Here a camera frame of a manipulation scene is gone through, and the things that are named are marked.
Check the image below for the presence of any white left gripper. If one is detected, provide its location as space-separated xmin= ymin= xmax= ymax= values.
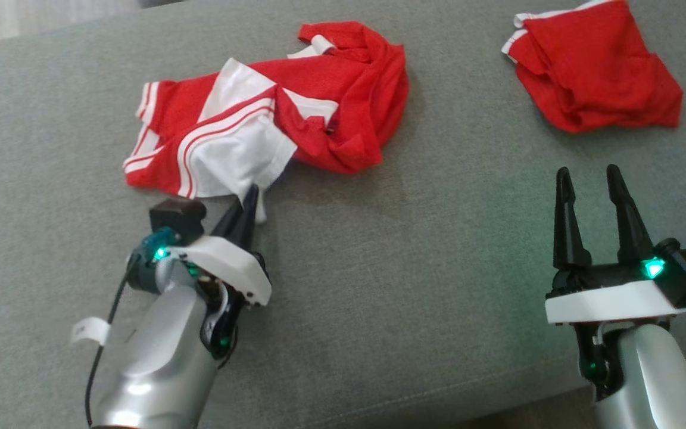
xmin=176 ymin=184 xmax=273 ymax=308

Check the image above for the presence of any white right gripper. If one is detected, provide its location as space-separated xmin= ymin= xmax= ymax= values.
xmin=544 ymin=164 xmax=686 ymax=325

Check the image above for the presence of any red white basketball jersey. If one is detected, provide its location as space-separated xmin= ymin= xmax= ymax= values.
xmin=123 ymin=21 xmax=410 ymax=224

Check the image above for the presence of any red shorts white trim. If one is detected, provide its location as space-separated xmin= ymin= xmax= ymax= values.
xmin=501 ymin=0 xmax=684 ymax=134

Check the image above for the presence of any teal left cable connector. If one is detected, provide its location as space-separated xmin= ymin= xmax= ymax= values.
xmin=139 ymin=226 xmax=180 ymax=264

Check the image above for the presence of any white cable label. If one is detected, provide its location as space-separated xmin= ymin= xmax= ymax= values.
xmin=71 ymin=318 xmax=111 ymax=345

